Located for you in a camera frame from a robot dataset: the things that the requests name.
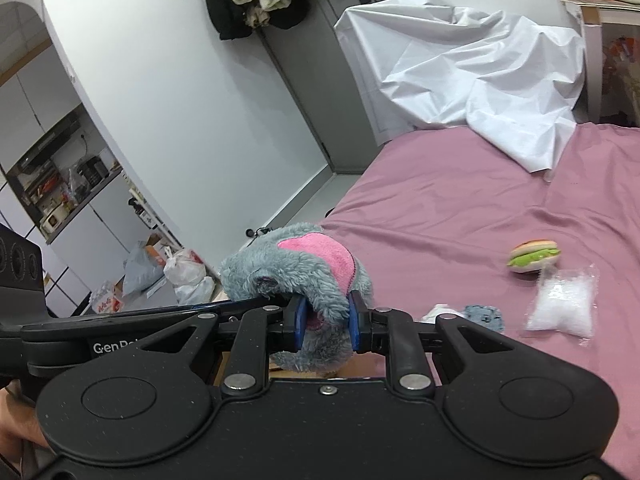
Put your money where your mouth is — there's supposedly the grey fluffy plush toy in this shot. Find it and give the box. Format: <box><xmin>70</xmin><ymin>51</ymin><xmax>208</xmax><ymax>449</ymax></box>
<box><xmin>219</xmin><ymin>222</ymin><xmax>373</xmax><ymax>374</ymax></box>

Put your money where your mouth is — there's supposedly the plush hamburger toy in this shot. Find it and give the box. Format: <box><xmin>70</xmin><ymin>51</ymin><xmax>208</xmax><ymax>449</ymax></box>
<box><xmin>506</xmin><ymin>240</ymin><xmax>561</xmax><ymax>273</ymax></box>

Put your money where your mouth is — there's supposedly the person's left hand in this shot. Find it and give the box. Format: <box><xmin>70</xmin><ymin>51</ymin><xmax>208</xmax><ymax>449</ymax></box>
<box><xmin>1</xmin><ymin>388</ymin><xmax>53</xmax><ymax>479</ymax></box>

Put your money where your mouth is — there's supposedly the white crumpled tissue ball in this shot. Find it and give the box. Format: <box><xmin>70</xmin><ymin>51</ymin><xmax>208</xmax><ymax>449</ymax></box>
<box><xmin>420</xmin><ymin>304</ymin><xmax>464</xmax><ymax>324</ymax></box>

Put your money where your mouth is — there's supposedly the white plastic bag on floor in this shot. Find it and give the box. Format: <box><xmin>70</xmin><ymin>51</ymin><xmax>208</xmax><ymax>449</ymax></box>
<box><xmin>164</xmin><ymin>249</ymin><xmax>217</xmax><ymax>306</ymax></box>

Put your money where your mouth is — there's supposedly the blue denim octopus toy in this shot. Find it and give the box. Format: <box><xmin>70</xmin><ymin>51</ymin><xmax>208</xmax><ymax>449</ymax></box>
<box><xmin>463</xmin><ymin>304</ymin><xmax>504</xmax><ymax>333</ymax></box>

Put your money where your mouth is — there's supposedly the pink bed sheet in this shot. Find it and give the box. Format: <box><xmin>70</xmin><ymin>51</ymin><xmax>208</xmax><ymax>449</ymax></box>
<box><xmin>322</xmin><ymin>124</ymin><xmax>639</xmax><ymax>479</ymax></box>

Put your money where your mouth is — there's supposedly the clear bag of white beads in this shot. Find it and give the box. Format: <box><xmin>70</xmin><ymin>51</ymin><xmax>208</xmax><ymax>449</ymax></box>
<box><xmin>524</xmin><ymin>266</ymin><xmax>598</xmax><ymax>339</ymax></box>

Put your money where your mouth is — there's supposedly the grey door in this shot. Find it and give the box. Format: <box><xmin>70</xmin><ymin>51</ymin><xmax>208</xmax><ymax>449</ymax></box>
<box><xmin>260</xmin><ymin>0</ymin><xmax>380</xmax><ymax>174</ymax></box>

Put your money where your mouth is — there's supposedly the white plastic cover sheet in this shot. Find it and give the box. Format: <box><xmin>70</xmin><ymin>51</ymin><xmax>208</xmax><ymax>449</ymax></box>
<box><xmin>334</xmin><ymin>0</ymin><xmax>585</xmax><ymax>174</ymax></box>

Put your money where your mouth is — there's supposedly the white desk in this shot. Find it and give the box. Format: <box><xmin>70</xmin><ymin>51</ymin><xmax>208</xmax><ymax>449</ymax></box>
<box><xmin>561</xmin><ymin>0</ymin><xmax>639</xmax><ymax>122</ymax></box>

